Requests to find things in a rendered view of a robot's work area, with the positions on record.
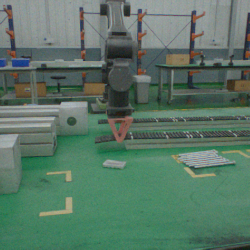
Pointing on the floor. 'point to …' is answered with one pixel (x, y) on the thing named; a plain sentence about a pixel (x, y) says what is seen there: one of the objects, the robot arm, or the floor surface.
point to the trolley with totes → (20, 64)
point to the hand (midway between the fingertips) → (119, 136)
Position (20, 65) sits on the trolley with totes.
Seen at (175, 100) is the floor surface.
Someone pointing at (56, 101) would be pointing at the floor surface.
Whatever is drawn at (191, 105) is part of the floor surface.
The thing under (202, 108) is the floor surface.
